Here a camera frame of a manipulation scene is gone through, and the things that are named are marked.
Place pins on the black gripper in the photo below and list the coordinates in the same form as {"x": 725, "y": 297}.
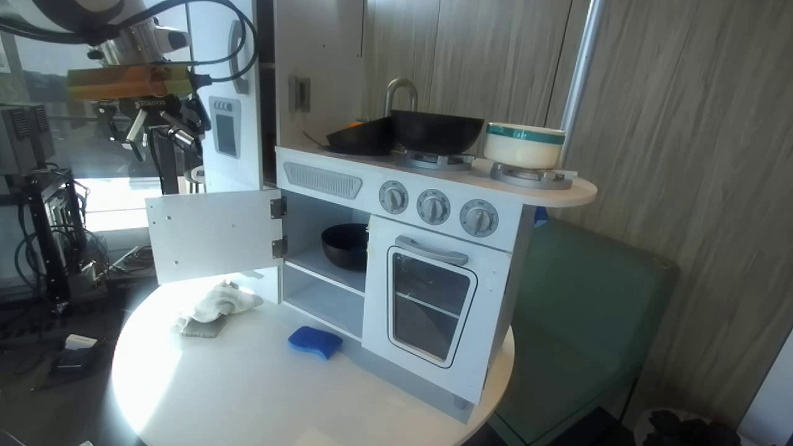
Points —
{"x": 158, "y": 110}

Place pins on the small white cabinet door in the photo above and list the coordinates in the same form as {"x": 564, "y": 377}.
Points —
{"x": 215, "y": 236}

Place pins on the orange toy fruit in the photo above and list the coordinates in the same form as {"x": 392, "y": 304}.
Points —
{"x": 352, "y": 125}

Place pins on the metal toy faucet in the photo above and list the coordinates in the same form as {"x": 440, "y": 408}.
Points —
{"x": 388, "y": 99}

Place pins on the white oven door with window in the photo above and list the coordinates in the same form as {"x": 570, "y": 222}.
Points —
{"x": 381, "y": 332}

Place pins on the white crumpled cloth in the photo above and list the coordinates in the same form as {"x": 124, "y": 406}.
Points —
{"x": 218, "y": 304}

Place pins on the white panel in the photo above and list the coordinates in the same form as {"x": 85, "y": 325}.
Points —
{"x": 771, "y": 406}

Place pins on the white pot with teal stripe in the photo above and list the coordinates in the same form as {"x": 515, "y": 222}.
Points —
{"x": 521, "y": 149}

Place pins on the silver metal pole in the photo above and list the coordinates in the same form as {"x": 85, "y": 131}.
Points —
{"x": 584, "y": 75}

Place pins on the black bowl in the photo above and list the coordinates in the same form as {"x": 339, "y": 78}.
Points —
{"x": 342, "y": 249}

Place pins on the gray equipment box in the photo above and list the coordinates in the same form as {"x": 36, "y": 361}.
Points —
{"x": 26, "y": 137}

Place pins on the black equipment rack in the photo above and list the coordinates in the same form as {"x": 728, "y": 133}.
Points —
{"x": 45, "y": 225}

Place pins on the gray stove knob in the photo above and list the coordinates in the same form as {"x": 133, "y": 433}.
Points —
{"x": 392, "y": 198}
{"x": 480, "y": 216}
{"x": 433, "y": 208}

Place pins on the gray stove burner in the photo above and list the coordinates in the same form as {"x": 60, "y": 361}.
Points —
{"x": 425, "y": 161}
{"x": 536, "y": 177}

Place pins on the blue sponge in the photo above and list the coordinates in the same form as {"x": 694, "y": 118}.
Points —
{"x": 314, "y": 341}

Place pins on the white toy kitchen body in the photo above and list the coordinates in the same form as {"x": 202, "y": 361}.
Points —
{"x": 363, "y": 188}

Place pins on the black frying pan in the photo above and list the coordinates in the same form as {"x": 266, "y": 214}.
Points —
{"x": 438, "y": 133}

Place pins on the white paper scrap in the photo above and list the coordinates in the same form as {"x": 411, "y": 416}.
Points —
{"x": 80, "y": 341}

